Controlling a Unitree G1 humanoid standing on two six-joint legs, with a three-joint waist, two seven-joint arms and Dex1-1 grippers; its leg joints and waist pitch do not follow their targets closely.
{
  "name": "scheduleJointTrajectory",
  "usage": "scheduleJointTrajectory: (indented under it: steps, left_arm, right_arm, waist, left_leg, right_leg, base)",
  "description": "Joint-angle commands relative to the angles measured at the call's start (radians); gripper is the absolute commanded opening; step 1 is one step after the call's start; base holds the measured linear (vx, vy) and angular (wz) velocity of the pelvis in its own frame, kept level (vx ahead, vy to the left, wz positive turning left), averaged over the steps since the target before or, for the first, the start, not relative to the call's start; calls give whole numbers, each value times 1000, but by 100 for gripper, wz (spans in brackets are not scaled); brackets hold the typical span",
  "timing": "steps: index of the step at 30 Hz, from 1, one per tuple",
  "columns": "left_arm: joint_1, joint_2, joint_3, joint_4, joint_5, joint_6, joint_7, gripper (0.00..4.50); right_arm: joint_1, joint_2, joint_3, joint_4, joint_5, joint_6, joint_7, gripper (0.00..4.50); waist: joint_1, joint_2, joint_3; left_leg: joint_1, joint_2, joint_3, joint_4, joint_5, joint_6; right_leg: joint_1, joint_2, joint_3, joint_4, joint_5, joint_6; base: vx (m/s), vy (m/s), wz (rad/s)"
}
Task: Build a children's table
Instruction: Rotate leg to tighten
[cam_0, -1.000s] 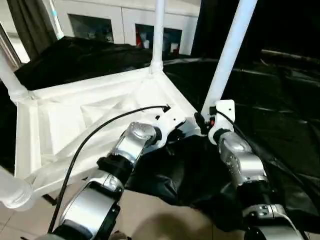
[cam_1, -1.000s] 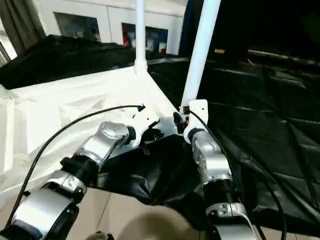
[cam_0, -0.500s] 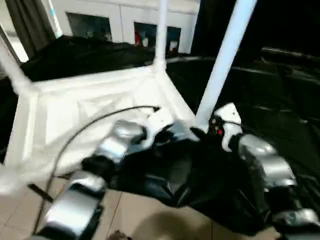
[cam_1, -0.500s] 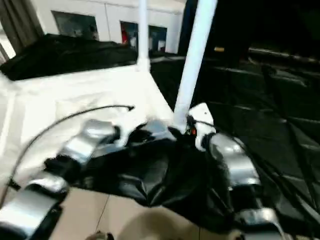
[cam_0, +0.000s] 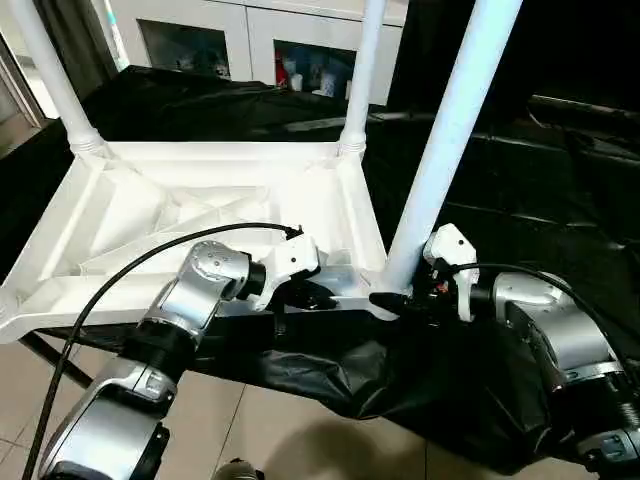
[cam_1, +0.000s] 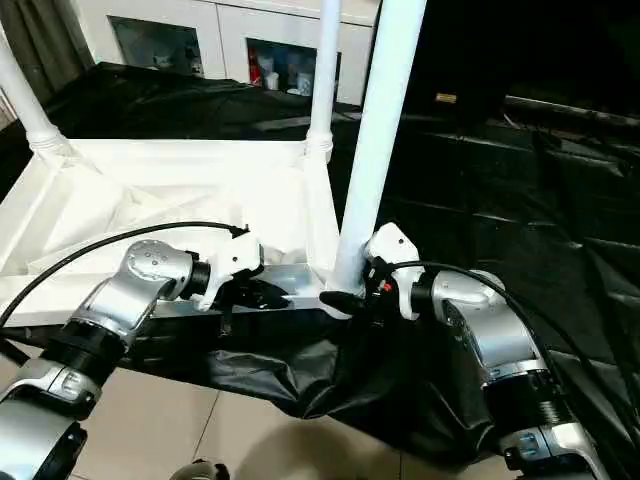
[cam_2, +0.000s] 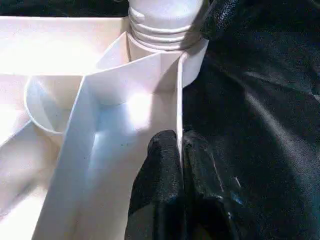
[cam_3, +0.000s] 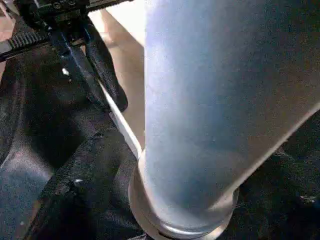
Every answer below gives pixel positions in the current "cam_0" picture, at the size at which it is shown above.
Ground white plastic table leg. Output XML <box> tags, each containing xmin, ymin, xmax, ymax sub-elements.
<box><xmin>338</xmin><ymin>0</ymin><xmax>388</xmax><ymax>159</ymax></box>
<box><xmin>380</xmin><ymin>0</ymin><xmax>524</xmax><ymax>319</ymax></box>
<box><xmin>8</xmin><ymin>0</ymin><xmax>107</xmax><ymax>161</ymax></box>

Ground white plastic table top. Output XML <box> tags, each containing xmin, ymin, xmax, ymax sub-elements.
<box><xmin>0</xmin><ymin>138</ymin><xmax>403</xmax><ymax>347</ymax></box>

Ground black mat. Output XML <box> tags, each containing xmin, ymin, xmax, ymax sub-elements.
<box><xmin>0</xmin><ymin>65</ymin><xmax>640</xmax><ymax>477</ymax></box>

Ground black left robot foot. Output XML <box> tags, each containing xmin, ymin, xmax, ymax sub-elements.
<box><xmin>212</xmin><ymin>458</ymin><xmax>267</xmax><ymax>480</ymax></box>

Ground white cabinet with glass doors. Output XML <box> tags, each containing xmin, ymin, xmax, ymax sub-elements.
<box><xmin>105</xmin><ymin>0</ymin><xmax>409</xmax><ymax>106</ymax></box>

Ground grey window curtain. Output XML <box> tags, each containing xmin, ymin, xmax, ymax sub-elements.
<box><xmin>30</xmin><ymin>0</ymin><xmax>121</xmax><ymax>96</ymax></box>

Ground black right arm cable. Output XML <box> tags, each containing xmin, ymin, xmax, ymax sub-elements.
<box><xmin>440</xmin><ymin>262</ymin><xmax>640</xmax><ymax>381</ymax></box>

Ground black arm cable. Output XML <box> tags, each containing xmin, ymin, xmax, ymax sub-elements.
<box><xmin>440</xmin><ymin>262</ymin><xmax>640</xmax><ymax>381</ymax></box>
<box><xmin>20</xmin><ymin>222</ymin><xmax>305</xmax><ymax>480</ymax></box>

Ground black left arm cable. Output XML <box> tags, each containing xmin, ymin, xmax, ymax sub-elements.
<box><xmin>20</xmin><ymin>222</ymin><xmax>305</xmax><ymax>480</ymax></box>

